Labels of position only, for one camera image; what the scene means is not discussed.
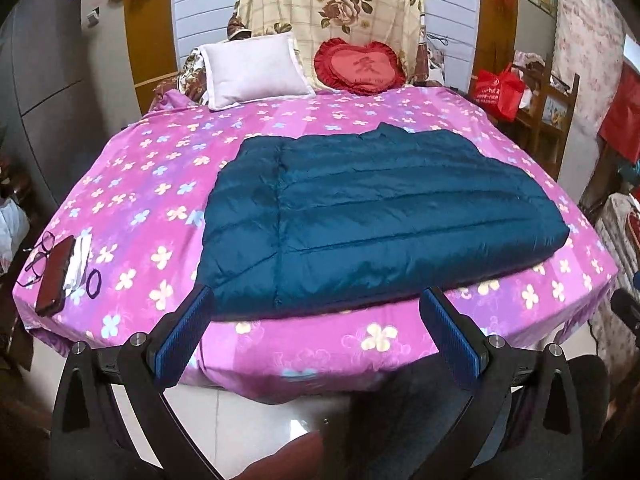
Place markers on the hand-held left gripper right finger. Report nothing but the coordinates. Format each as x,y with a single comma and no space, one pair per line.
452,332

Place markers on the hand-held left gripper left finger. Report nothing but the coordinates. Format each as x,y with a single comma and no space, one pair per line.
185,330

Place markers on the teal padded jacket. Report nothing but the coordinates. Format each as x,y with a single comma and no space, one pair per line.
380,210

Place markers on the floral cloth covered furniture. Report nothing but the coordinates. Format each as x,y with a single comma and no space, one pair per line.
620,240

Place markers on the pink flowered bed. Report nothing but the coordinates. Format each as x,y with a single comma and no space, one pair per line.
150,200

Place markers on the dark red wallet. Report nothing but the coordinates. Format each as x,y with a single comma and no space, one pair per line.
56,275

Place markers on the person's leg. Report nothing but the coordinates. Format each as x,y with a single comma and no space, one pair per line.
285,460

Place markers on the eyeglasses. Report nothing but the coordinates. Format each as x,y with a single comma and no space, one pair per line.
39,255

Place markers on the white plastic bag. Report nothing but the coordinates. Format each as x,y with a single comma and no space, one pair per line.
12,232

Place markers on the red hanging cloth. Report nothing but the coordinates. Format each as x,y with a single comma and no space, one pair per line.
622,110

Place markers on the wooden rack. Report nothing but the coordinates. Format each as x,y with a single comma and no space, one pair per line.
547,115

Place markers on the red shopping bag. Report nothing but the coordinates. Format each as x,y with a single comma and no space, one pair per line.
497,92

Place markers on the brown floral blanket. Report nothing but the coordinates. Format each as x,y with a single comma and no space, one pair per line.
192,77

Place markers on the pink floral curtain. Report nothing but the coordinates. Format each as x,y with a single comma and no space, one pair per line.
587,50

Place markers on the white pillow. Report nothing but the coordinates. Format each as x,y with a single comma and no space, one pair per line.
255,70

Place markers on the grey wardrobe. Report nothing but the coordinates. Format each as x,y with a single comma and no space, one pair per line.
55,85

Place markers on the red heart cushion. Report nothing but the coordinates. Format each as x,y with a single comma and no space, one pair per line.
357,67

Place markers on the cream rose print quilt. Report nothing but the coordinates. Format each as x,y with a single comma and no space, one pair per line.
345,0

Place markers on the wooden wall panel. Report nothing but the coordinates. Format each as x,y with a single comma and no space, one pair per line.
150,45
495,40

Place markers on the wall switch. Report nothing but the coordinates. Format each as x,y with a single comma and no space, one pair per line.
92,16

